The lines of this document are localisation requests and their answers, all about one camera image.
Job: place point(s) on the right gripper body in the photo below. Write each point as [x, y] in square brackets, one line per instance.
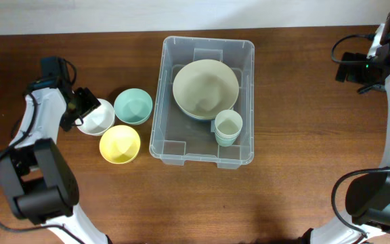
[361, 70]

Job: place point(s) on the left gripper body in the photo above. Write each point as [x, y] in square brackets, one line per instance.
[86, 102]

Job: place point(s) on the white bowl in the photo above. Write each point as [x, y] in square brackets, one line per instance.
[99, 120]

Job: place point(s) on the green bowl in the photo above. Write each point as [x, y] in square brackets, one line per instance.
[133, 106]

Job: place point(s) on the yellow bowl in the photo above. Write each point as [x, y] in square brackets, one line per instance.
[120, 144]

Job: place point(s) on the cream plate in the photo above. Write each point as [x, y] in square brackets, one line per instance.
[202, 109]

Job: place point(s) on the beige plate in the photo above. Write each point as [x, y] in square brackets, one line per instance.
[206, 80]

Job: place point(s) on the cream cup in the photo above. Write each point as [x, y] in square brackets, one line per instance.
[227, 136]

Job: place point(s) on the grey cup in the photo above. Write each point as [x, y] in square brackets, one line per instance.
[228, 122]

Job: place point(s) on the green cup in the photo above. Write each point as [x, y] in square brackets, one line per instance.
[225, 142]

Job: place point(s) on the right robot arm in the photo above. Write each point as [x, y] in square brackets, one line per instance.
[360, 199]

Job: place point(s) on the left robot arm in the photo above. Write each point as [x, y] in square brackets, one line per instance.
[36, 180]

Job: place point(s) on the clear plastic storage bin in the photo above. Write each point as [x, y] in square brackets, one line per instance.
[175, 137]

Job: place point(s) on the white label in bin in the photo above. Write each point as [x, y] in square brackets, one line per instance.
[213, 126]

